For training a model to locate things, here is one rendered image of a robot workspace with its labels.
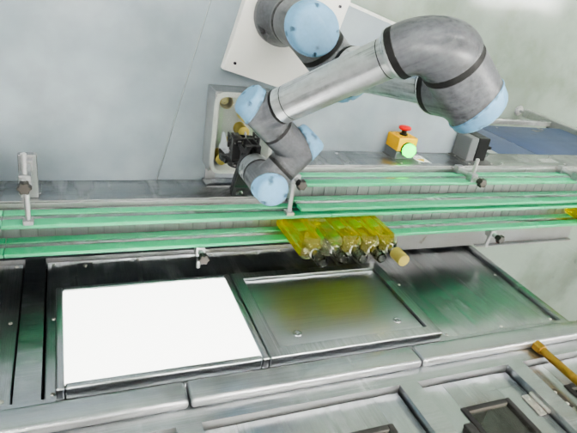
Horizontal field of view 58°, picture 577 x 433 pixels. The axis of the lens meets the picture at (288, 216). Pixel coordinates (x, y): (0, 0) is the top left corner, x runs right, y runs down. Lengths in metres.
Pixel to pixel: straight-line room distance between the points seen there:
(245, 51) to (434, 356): 0.90
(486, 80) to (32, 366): 1.02
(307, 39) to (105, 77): 0.51
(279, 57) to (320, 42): 0.24
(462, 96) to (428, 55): 0.10
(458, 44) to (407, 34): 0.08
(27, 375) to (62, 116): 0.62
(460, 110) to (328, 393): 0.64
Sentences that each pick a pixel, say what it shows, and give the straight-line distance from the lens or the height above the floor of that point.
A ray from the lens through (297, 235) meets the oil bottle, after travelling 1.38.
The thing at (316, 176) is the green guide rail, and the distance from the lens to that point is 1.47.
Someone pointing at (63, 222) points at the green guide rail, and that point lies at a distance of 1.32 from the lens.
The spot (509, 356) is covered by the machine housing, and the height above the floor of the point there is 1.41.
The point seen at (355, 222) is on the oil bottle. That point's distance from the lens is 1.49.
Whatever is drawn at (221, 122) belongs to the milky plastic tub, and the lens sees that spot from 1.47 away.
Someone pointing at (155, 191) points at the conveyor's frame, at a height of 0.83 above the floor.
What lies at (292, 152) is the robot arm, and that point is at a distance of 1.14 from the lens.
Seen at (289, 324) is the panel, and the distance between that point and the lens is 1.29.
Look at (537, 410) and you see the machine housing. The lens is 1.38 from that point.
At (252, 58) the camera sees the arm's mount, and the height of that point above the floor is 0.78.
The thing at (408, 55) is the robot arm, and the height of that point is 1.36.
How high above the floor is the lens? 2.12
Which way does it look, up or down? 54 degrees down
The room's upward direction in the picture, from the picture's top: 142 degrees clockwise
